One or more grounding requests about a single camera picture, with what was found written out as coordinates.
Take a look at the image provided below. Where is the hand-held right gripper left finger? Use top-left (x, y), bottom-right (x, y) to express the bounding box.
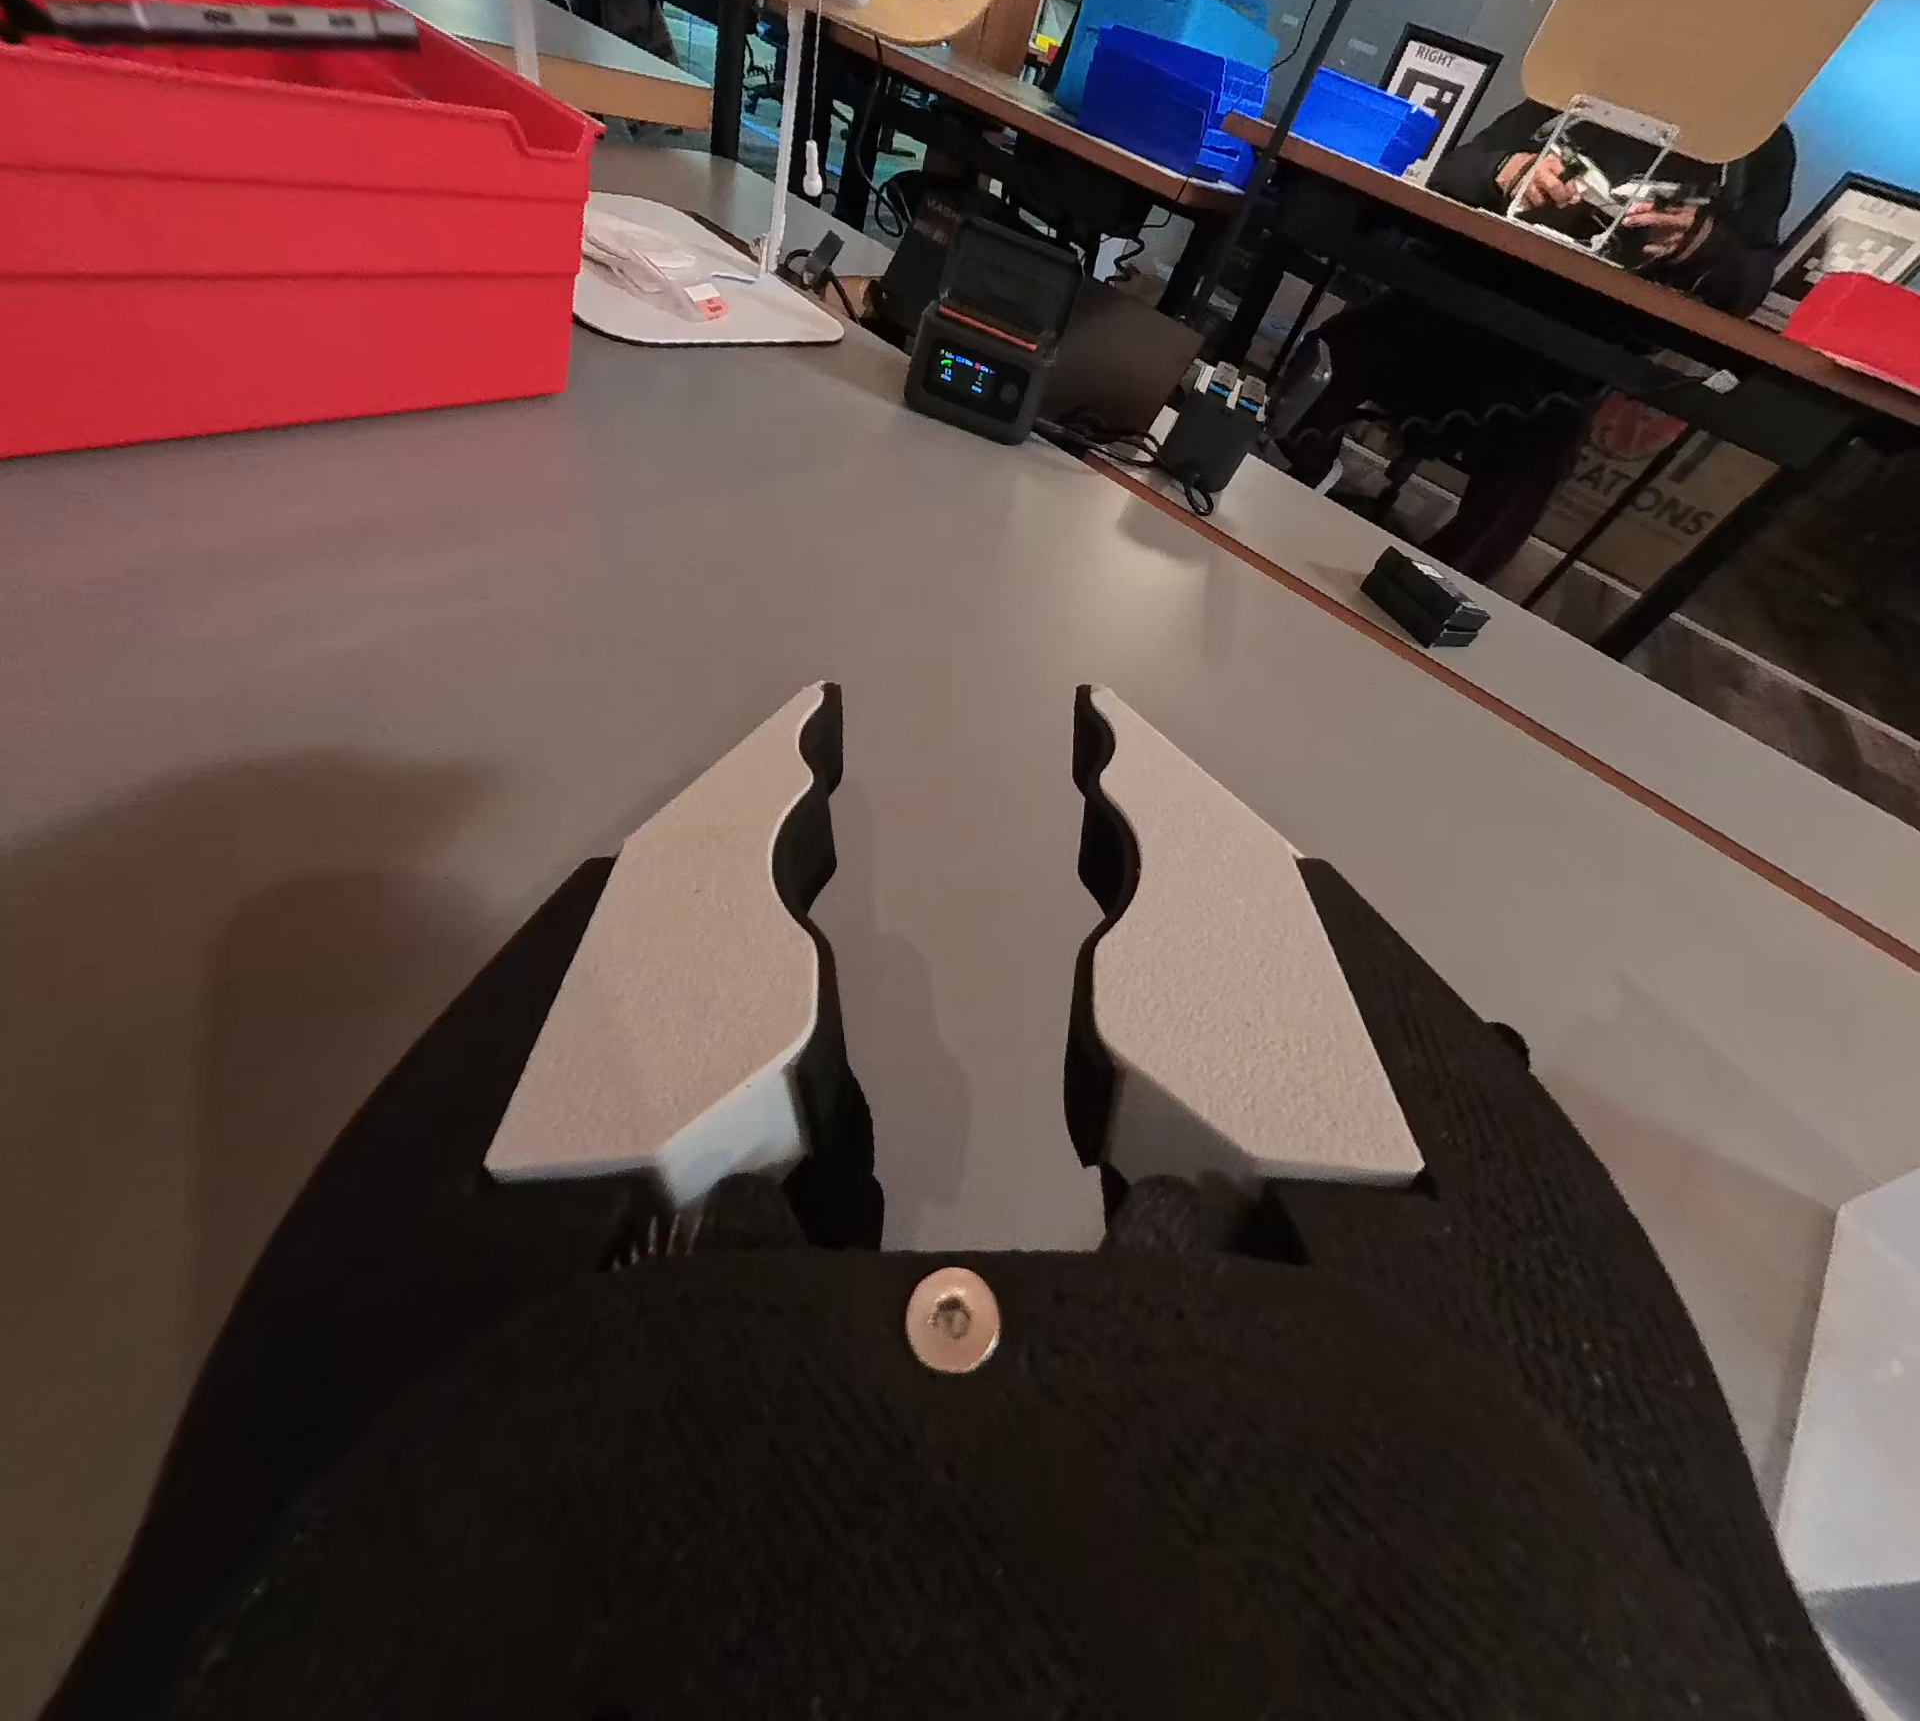
top-left (482, 683), bottom-right (884, 1251)

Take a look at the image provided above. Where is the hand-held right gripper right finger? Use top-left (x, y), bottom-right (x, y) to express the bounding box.
top-left (1069, 683), bottom-right (1429, 1246)

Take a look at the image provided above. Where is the grey usb hub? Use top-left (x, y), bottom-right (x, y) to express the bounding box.
top-left (42, 0), bottom-right (422, 52)

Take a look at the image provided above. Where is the small black box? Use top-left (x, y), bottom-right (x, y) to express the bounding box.
top-left (1361, 547), bottom-right (1495, 651)

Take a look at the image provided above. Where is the black battery charger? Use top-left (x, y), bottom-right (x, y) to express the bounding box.
top-left (1159, 358), bottom-right (1279, 497)

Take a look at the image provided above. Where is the cardboard box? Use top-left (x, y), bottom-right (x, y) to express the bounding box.
top-left (1530, 393), bottom-right (1789, 587)

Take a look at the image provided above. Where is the dark brown box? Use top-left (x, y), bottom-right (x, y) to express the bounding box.
top-left (1034, 284), bottom-right (1208, 427)

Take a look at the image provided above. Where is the black label printer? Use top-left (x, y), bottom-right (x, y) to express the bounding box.
top-left (903, 217), bottom-right (1087, 448)

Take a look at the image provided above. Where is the translucent plastic box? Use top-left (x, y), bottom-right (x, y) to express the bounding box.
top-left (1776, 1186), bottom-right (1920, 1721)

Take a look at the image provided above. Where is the dark wooden table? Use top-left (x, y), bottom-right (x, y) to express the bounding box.
top-left (1223, 109), bottom-right (1920, 660)

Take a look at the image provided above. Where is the small red bin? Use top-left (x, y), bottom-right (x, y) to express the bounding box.
top-left (1781, 272), bottom-right (1920, 393)

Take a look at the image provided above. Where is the framed printed tag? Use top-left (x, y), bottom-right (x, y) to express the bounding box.
top-left (1377, 23), bottom-right (1506, 187)
top-left (1773, 171), bottom-right (1920, 306)

